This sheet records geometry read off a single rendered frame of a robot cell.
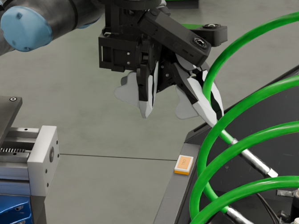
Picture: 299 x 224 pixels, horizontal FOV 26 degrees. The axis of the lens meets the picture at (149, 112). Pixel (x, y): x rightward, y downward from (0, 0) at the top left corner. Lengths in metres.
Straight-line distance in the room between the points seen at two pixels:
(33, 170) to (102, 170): 1.60
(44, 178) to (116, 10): 0.50
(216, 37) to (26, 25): 0.29
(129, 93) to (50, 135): 0.42
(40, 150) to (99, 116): 1.95
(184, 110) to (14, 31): 0.30
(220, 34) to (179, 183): 0.41
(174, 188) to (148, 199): 1.45
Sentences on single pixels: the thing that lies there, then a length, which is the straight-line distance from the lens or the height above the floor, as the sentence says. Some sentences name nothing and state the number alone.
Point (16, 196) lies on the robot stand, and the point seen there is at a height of 0.90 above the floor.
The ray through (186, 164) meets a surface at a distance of 1.36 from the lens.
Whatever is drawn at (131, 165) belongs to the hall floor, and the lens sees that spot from 2.95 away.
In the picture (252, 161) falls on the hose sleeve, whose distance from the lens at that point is 1.09.
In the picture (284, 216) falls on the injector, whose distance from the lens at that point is 1.11.
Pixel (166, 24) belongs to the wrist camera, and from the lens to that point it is 0.96.
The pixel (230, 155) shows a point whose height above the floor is 1.28.
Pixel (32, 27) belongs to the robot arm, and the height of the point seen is 1.35.
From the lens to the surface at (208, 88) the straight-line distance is 1.04.
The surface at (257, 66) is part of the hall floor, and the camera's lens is 3.81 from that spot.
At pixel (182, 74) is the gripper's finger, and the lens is 1.03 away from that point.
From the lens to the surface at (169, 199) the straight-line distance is 1.29.
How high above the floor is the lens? 1.78
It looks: 32 degrees down
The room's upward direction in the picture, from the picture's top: straight up
